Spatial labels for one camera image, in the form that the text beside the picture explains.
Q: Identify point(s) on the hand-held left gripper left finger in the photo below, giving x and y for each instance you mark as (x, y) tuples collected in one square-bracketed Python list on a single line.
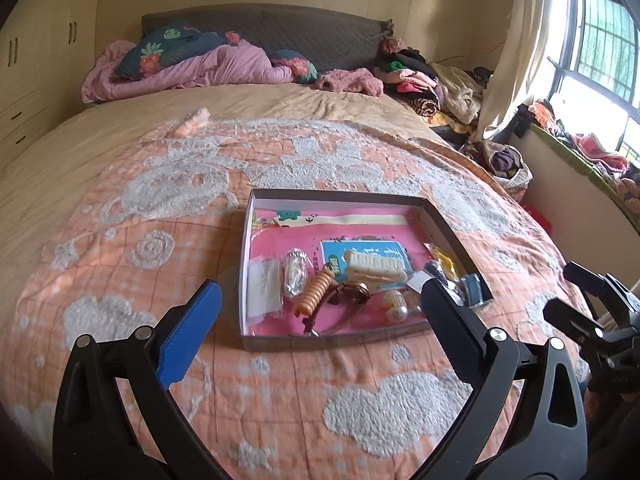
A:
[(190, 335)]

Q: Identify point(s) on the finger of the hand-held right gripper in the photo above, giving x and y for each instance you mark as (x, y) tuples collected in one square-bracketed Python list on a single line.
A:
[(587, 280), (570, 317)]

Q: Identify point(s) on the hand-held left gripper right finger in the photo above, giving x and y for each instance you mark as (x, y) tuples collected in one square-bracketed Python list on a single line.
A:
[(450, 325)]

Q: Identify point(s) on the bagged yellow rings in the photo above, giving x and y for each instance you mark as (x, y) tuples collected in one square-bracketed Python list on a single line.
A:
[(444, 262)]

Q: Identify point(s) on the shallow grey cardboard box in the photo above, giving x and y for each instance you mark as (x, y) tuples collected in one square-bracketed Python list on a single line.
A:
[(325, 340)]

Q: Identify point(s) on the blue packet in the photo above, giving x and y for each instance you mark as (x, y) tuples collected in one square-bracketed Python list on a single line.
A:
[(472, 287)]

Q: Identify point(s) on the white pearl hair clip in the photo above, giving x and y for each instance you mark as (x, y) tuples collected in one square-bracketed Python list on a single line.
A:
[(400, 312)]

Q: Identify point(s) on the bagged dark beads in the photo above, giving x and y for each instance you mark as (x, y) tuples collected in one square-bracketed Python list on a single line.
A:
[(434, 274)]

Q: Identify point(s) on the small silvery packet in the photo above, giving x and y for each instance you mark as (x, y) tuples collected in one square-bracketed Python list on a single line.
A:
[(417, 282)]

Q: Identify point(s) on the clear plastic bag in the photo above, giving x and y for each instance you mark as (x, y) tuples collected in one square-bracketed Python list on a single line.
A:
[(262, 285)]

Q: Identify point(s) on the white hair claw clip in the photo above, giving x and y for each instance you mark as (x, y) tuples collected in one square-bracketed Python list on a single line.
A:
[(375, 265)]

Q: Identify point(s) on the orange white patterned quilt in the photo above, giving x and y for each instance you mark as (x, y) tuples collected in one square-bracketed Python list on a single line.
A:
[(100, 270)]

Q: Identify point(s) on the silver foil packet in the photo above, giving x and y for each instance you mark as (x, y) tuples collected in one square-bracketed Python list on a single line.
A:
[(295, 272)]

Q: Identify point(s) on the white woven basket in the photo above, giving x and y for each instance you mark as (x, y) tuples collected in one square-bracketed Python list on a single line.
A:
[(520, 177)]

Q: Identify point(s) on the green windowsill cushion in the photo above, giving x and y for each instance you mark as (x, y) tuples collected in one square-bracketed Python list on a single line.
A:
[(565, 152)]

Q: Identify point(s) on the pink book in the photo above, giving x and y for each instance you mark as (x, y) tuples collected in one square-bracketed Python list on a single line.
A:
[(280, 239)]

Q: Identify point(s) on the heap of colourful clothes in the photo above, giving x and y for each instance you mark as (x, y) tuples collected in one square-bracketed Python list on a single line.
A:
[(595, 147)]

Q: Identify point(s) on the purple garment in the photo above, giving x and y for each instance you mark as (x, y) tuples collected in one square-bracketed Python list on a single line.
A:
[(502, 160)]

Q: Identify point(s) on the black bag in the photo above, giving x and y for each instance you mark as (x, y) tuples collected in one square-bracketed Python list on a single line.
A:
[(520, 122)]

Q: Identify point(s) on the beige bedsheet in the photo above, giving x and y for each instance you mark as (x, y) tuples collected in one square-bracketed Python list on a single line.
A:
[(75, 160)]

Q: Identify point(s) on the cream curtain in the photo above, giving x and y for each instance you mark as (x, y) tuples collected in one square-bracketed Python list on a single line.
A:
[(520, 50)]

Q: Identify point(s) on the pile of clothes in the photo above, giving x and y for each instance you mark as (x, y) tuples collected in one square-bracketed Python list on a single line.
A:
[(425, 85)]

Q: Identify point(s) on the barred window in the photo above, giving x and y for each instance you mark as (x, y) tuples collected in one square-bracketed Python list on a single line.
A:
[(600, 35)]

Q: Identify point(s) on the pink fuzzy garment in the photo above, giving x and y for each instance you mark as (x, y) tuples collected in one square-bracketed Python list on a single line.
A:
[(350, 80)]

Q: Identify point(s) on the pink duvet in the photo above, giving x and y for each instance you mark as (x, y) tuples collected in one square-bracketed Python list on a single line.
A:
[(225, 67)]

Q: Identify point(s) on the large dark floral pillow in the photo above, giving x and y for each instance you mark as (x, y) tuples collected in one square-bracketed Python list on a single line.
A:
[(155, 50)]

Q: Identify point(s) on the small dark floral pillow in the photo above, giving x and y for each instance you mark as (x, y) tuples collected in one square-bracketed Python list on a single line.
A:
[(300, 66)]

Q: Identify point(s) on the cream wardrobe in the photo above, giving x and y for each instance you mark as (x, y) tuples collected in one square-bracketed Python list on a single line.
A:
[(40, 60)]

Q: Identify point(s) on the grey quilted headboard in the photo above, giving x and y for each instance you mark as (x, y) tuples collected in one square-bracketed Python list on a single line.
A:
[(325, 35)]

